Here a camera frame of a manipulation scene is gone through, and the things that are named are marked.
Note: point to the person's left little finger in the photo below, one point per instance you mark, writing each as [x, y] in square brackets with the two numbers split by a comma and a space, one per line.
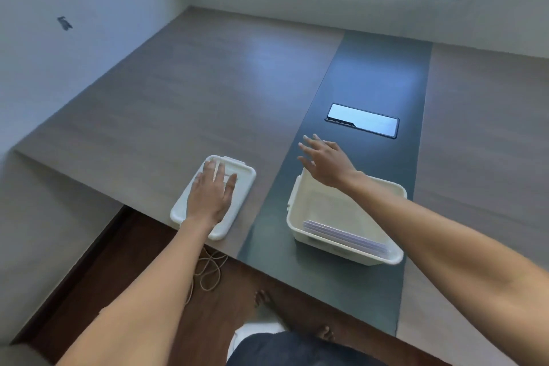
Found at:
[191, 186]

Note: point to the person's right hand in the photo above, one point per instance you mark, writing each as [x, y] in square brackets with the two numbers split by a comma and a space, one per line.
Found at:
[331, 164]

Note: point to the person's left thumb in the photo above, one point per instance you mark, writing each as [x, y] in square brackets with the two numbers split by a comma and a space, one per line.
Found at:
[231, 187]

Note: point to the dark blue shorts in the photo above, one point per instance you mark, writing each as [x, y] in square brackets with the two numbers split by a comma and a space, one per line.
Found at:
[300, 350]

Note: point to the person's left forearm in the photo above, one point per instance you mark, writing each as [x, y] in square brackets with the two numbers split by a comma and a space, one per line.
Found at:
[146, 297]

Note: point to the white shirt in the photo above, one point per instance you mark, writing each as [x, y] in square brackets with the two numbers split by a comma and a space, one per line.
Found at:
[253, 333]

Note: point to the person's right middle finger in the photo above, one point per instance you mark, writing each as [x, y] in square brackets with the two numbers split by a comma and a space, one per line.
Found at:
[313, 143]

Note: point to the white plastic tub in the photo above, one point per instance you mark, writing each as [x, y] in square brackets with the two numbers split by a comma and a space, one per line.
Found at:
[326, 211]

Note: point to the person's right thumb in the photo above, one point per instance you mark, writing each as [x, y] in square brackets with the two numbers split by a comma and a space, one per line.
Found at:
[305, 160]

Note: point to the person's right foot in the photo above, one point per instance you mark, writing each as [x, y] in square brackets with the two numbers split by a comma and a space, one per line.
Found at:
[326, 332]

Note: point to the person's left foot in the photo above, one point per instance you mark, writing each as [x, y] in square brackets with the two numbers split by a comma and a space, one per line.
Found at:
[264, 298]

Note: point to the person's left hand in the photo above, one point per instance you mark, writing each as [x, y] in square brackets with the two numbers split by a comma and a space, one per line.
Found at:
[209, 202]

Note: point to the person's left middle finger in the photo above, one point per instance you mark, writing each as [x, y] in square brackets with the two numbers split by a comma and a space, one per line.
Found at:
[209, 172]

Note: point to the white plastic tub lid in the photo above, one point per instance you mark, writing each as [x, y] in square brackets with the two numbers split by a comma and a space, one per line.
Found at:
[240, 190]

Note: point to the person's foot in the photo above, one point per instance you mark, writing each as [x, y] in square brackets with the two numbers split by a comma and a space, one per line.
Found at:
[326, 332]
[264, 298]

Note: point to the person's right forearm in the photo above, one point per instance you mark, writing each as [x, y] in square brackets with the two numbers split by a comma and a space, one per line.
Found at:
[450, 250]

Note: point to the stack of white papers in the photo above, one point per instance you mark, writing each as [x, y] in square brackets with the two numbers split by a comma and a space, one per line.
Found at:
[343, 235]

